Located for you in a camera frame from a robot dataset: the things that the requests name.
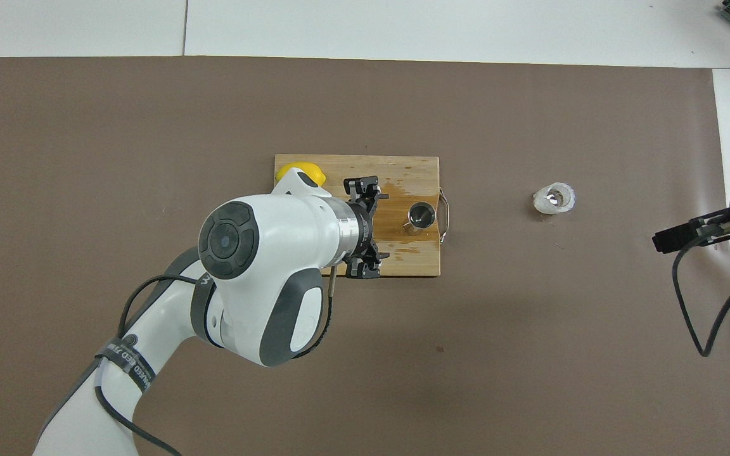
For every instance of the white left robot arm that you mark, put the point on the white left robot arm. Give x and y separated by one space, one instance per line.
263 240

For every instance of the brown table mat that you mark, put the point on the brown table mat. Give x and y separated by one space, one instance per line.
149 158

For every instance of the steel double jigger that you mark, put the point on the steel double jigger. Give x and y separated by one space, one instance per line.
422 215

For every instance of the wooden cutting board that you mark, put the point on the wooden cutting board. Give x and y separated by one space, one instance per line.
403 171

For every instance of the yellow lemon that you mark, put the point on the yellow lemon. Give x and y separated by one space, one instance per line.
305 171

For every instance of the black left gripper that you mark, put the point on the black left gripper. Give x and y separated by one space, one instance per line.
368 228

